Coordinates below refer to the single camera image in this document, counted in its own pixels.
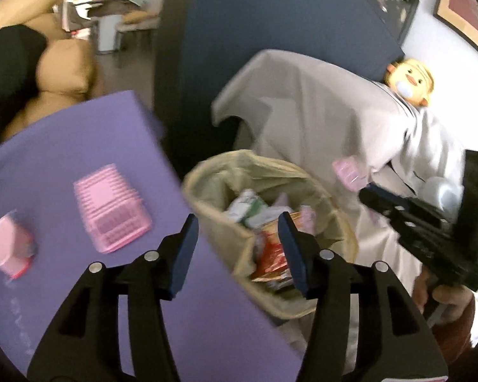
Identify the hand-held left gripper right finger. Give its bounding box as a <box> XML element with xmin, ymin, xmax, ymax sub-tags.
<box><xmin>277</xmin><ymin>211</ymin><xmax>449</xmax><ymax>382</ymax></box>

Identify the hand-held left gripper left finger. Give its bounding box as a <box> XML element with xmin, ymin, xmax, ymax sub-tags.
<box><xmin>26</xmin><ymin>213</ymin><xmax>200</xmax><ymax>382</ymax></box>

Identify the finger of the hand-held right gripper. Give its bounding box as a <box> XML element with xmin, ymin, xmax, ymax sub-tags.
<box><xmin>358</xmin><ymin>189</ymin><xmax>449</xmax><ymax>231</ymax></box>
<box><xmin>367</xmin><ymin>183</ymin><xmax>414</xmax><ymax>210</ymax></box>

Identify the red instant noodle cup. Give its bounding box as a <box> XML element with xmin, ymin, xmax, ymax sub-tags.
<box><xmin>252</xmin><ymin>223</ymin><xmax>293</xmax><ymax>283</ymax></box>

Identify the beige plastic trash bag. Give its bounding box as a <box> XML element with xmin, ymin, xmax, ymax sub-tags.
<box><xmin>182</xmin><ymin>149</ymin><xmax>359</xmax><ymax>321</ymax></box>

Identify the green and white milk carton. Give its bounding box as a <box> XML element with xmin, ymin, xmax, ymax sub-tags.
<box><xmin>226</xmin><ymin>189</ymin><xmax>268</xmax><ymax>227</ymax></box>

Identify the person's right forearm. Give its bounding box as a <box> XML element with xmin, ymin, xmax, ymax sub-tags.
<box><xmin>434</xmin><ymin>300</ymin><xmax>477</xmax><ymax>363</ymax></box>

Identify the person's right hand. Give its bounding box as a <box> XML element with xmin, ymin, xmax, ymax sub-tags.
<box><xmin>413</xmin><ymin>271</ymin><xmax>475</xmax><ymax>325</ymax></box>

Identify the pink plastic item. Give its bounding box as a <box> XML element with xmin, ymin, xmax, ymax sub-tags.
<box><xmin>332</xmin><ymin>156</ymin><xmax>369</xmax><ymax>192</ymax></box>

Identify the white rounded object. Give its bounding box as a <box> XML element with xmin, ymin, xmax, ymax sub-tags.
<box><xmin>422</xmin><ymin>177</ymin><xmax>465</xmax><ymax>211</ymax></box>

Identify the pink plastic basket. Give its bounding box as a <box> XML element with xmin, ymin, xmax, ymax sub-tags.
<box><xmin>74</xmin><ymin>163</ymin><xmax>153</xmax><ymax>254</ymax></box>

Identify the white cloth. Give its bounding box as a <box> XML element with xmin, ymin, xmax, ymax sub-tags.
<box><xmin>211</xmin><ymin>49</ymin><xmax>478</xmax><ymax>351</ymax></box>

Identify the yellow duck plush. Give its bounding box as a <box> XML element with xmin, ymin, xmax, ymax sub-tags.
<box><xmin>384</xmin><ymin>58</ymin><xmax>437</xmax><ymax>108</ymax></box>

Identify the pink plastic container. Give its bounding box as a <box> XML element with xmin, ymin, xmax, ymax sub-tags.
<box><xmin>0</xmin><ymin>212</ymin><xmax>36</xmax><ymax>280</ymax></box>

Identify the blue chair back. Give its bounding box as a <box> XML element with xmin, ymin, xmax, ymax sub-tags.
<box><xmin>153</xmin><ymin>0</ymin><xmax>406</xmax><ymax>168</ymax></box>

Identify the tan beanbag sofa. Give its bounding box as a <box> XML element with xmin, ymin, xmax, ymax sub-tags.
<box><xmin>0</xmin><ymin>0</ymin><xmax>104</xmax><ymax>140</ymax></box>

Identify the grey dining chair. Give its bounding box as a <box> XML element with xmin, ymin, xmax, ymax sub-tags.
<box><xmin>115</xmin><ymin>10</ymin><xmax>162</xmax><ymax>46</ymax></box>

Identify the black jacket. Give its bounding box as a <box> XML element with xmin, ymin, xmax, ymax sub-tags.
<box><xmin>0</xmin><ymin>24</ymin><xmax>48</xmax><ymax>156</ymax></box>

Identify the dining table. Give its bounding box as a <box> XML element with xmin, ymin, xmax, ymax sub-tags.
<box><xmin>62</xmin><ymin>0</ymin><xmax>156</xmax><ymax>54</ymax></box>

